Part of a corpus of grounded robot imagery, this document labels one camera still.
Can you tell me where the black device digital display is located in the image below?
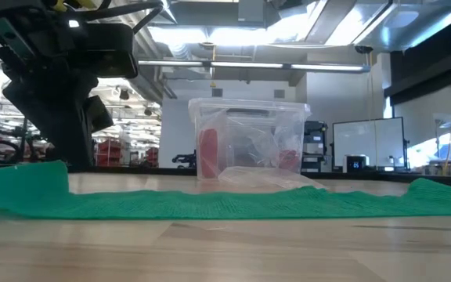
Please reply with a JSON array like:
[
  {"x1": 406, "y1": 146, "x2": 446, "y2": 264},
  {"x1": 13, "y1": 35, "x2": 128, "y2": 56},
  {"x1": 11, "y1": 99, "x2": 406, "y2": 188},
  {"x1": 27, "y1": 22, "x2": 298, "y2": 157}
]
[{"x1": 342, "y1": 154, "x2": 370, "y2": 174}]

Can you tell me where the black printer cabinet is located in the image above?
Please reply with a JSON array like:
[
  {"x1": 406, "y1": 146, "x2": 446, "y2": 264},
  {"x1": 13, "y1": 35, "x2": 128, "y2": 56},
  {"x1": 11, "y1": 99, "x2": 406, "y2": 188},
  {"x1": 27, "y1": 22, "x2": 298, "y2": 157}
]
[{"x1": 301, "y1": 120, "x2": 329, "y2": 173}]

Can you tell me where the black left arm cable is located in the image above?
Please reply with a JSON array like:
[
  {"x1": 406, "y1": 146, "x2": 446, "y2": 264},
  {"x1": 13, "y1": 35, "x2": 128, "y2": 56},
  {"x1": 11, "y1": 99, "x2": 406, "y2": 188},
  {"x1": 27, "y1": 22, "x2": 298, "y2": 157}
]
[{"x1": 84, "y1": 0, "x2": 164, "y2": 34}]

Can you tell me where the red shelf rack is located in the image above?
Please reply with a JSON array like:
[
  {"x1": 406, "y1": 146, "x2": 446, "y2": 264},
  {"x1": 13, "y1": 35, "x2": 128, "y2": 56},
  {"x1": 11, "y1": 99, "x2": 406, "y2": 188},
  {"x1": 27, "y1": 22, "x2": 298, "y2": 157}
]
[
  {"x1": 145, "y1": 146, "x2": 160, "y2": 168},
  {"x1": 96, "y1": 139, "x2": 123, "y2": 168}
]

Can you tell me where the clear plastic zip bag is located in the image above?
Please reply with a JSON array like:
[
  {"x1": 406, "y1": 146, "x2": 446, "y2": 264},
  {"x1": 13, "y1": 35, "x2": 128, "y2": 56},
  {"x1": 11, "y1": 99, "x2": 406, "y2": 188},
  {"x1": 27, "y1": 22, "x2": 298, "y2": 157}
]
[{"x1": 217, "y1": 166, "x2": 328, "y2": 192}]

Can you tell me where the green elastic bandage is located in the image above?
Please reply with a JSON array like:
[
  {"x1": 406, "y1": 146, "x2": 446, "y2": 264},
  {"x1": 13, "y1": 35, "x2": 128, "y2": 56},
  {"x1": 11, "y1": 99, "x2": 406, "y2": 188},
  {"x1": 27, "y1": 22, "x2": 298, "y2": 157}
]
[{"x1": 0, "y1": 160, "x2": 451, "y2": 221}]

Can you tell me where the red flat pack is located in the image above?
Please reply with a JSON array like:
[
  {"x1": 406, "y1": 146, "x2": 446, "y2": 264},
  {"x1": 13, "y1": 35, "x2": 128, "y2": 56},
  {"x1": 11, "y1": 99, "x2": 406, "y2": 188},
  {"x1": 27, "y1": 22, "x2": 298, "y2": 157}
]
[{"x1": 198, "y1": 128, "x2": 219, "y2": 179}]

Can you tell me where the black metal table frame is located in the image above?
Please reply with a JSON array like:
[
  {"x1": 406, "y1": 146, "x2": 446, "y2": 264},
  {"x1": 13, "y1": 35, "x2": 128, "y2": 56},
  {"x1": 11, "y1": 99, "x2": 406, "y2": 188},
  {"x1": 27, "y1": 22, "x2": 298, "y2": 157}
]
[{"x1": 0, "y1": 162, "x2": 451, "y2": 187}]

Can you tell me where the white whiteboard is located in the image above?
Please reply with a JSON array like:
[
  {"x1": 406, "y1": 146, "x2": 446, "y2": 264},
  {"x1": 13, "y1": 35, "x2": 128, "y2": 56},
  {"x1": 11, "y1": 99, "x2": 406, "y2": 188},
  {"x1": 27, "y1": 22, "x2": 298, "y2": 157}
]
[{"x1": 332, "y1": 116, "x2": 406, "y2": 170}]

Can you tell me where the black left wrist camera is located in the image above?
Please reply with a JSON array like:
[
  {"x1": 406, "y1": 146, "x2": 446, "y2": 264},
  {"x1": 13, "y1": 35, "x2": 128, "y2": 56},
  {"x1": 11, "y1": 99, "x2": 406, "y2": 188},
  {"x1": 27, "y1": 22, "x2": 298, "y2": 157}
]
[{"x1": 86, "y1": 22, "x2": 139, "y2": 79}]

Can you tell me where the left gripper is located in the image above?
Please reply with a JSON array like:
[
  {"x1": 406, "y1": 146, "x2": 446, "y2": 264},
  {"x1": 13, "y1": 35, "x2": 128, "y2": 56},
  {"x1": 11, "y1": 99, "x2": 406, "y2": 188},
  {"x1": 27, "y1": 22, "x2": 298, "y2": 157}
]
[{"x1": 0, "y1": 0, "x2": 114, "y2": 172}]

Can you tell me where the red crumpled item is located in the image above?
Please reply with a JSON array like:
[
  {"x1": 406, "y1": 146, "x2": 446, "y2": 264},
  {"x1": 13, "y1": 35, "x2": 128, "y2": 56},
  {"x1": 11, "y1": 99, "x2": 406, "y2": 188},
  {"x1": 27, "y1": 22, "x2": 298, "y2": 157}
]
[{"x1": 279, "y1": 149, "x2": 301, "y2": 172}]

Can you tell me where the clear plastic storage box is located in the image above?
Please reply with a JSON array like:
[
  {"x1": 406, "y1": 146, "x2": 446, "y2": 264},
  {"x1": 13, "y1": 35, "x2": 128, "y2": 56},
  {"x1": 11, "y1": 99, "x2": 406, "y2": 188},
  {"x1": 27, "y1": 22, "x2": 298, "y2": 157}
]
[{"x1": 188, "y1": 97, "x2": 312, "y2": 182}]

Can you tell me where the row of cans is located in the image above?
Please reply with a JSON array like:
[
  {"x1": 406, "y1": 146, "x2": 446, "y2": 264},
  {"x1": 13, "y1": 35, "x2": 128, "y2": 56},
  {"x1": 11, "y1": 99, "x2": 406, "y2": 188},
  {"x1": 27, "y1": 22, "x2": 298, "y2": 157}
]
[{"x1": 420, "y1": 159, "x2": 451, "y2": 177}]

